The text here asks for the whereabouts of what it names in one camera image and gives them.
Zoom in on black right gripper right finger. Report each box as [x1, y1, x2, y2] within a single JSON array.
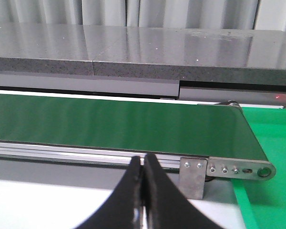
[[143, 154, 221, 229]]

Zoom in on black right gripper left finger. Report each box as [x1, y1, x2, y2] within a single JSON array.
[[77, 156, 143, 229]]

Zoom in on green conveyor belt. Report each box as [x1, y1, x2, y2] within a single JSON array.
[[0, 94, 266, 160]]

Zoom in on green plastic tray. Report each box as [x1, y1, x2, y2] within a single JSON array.
[[232, 106, 286, 229]]

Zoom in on grey speckled stone counter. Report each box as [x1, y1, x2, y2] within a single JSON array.
[[0, 22, 286, 106]]

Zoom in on white pleated curtain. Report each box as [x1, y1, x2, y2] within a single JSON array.
[[0, 0, 286, 31]]

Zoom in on metal conveyor end bracket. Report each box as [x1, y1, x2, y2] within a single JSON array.
[[178, 156, 276, 200]]

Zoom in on aluminium conveyor frame rail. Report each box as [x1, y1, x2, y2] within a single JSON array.
[[0, 139, 182, 171]]

